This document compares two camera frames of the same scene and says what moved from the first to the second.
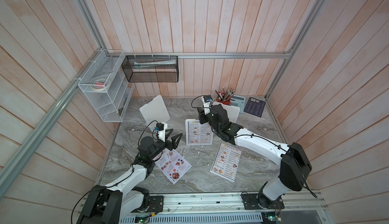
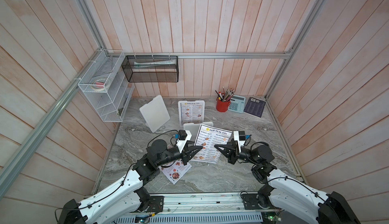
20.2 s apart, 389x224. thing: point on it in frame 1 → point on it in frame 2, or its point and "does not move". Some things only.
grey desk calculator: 239,101 does not move
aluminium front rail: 305,206 does not move
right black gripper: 201,115 → 227,150
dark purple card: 255,107 does not move
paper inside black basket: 138,65 does not move
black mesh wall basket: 151,68 does not move
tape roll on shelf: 99,84 does not move
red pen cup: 225,98 does not move
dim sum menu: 226,162 → 207,137
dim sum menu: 197,134 → 191,112
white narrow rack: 154,112 does not move
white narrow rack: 233,111 → 194,128
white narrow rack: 197,134 → 191,112
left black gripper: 173,145 → 186,153
